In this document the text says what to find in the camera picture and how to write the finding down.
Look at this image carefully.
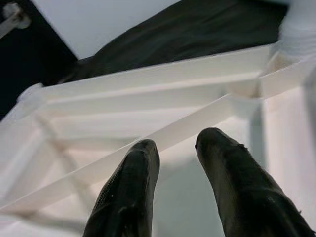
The metal door handle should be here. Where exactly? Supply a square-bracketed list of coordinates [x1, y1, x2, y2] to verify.
[0, 2, 32, 39]

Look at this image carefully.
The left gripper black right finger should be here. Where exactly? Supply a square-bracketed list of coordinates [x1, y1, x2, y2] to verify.
[195, 127, 316, 237]

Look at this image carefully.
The white plastic children table top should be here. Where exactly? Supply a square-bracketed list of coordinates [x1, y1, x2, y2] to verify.
[0, 44, 316, 237]

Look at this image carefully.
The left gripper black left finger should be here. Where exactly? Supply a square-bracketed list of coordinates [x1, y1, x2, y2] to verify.
[82, 138, 160, 237]

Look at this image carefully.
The black plastic table cover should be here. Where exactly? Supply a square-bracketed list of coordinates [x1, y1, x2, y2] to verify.
[41, 0, 289, 87]

